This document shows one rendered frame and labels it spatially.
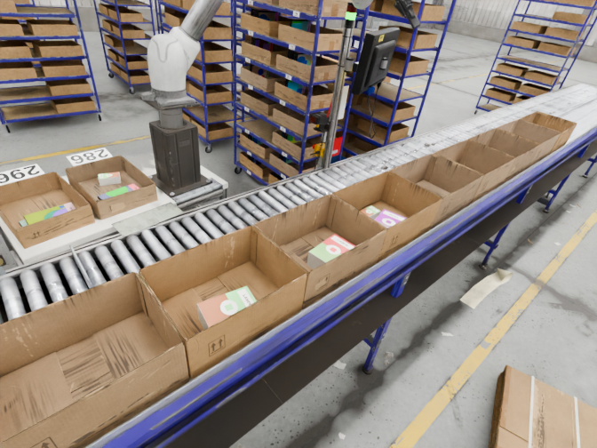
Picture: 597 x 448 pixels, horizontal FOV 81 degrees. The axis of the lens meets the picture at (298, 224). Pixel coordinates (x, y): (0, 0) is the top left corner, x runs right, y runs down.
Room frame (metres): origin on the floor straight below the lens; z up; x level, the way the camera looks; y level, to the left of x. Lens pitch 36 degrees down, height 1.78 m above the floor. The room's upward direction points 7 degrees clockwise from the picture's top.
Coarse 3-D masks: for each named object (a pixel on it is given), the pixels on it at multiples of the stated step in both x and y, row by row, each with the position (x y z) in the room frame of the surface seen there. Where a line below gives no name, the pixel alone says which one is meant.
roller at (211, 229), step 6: (198, 216) 1.37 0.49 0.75; (204, 216) 1.38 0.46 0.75; (198, 222) 1.35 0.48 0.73; (204, 222) 1.33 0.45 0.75; (210, 222) 1.33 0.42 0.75; (204, 228) 1.31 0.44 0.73; (210, 228) 1.29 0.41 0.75; (216, 228) 1.29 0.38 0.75; (210, 234) 1.27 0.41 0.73; (216, 234) 1.26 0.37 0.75; (222, 234) 1.26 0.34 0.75
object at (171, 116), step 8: (152, 104) 1.57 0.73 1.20; (184, 104) 1.64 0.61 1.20; (192, 104) 1.65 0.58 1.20; (200, 104) 1.68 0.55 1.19; (160, 112) 1.64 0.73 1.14; (168, 112) 1.63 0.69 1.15; (176, 112) 1.65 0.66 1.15; (160, 120) 1.65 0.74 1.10; (168, 120) 1.63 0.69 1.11; (176, 120) 1.65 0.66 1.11
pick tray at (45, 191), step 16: (48, 176) 1.43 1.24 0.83; (0, 192) 1.27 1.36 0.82; (16, 192) 1.31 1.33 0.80; (32, 192) 1.36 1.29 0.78; (48, 192) 1.40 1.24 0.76; (64, 192) 1.42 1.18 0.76; (0, 208) 1.23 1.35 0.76; (16, 208) 1.24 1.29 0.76; (32, 208) 1.26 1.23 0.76; (48, 208) 1.27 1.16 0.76; (80, 208) 1.19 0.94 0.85; (16, 224) 1.14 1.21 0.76; (32, 224) 1.05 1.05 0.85; (48, 224) 1.09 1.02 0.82; (64, 224) 1.13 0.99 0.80; (80, 224) 1.18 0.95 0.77; (32, 240) 1.03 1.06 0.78
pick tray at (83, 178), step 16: (112, 160) 1.67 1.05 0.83; (80, 176) 1.53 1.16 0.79; (96, 176) 1.59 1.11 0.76; (128, 176) 1.64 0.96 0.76; (144, 176) 1.53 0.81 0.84; (80, 192) 1.38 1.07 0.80; (96, 192) 1.45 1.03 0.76; (128, 192) 1.36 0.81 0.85; (144, 192) 1.41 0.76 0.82; (96, 208) 1.26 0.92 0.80; (112, 208) 1.29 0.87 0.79; (128, 208) 1.35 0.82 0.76
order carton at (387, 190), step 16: (384, 176) 1.50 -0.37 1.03; (400, 176) 1.47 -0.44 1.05; (336, 192) 1.26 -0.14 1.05; (352, 192) 1.34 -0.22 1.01; (368, 192) 1.43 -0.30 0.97; (384, 192) 1.51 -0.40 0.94; (400, 192) 1.46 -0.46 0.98; (416, 192) 1.40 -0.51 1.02; (384, 208) 1.44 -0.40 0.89; (400, 208) 1.44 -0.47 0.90; (416, 208) 1.38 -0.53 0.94; (432, 208) 1.27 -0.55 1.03; (400, 224) 1.10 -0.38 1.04; (416, 224) 1.20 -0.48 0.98; (384, 240) 1.04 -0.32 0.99; (400, 240) 1.13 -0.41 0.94; (384, 256) 1.07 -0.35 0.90
